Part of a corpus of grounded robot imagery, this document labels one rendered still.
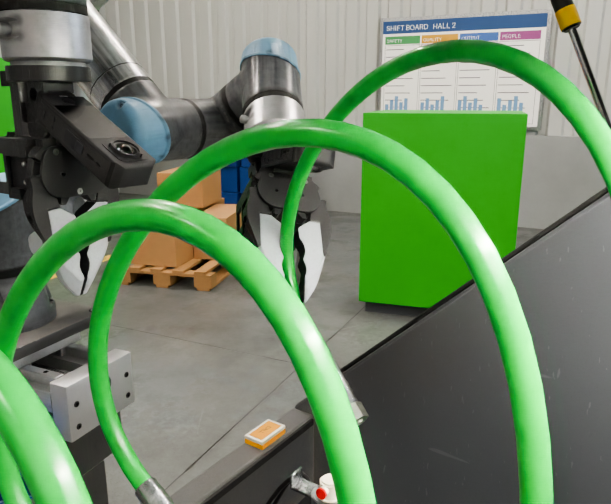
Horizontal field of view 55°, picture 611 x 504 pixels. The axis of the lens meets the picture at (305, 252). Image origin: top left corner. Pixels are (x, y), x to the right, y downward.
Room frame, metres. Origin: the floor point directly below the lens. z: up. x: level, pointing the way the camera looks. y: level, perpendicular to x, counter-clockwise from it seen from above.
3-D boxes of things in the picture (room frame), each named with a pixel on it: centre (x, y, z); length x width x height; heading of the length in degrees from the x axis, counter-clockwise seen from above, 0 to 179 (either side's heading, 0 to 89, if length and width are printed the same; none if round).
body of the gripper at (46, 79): (0.56, 0.24, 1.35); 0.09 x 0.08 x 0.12; 55
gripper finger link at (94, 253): (0.57, 0.22, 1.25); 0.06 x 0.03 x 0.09; 55
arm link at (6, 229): (0.91, 0.48, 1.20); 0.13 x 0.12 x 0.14; 148
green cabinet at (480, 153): (3.98, -0.94, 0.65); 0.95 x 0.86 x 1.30; 73
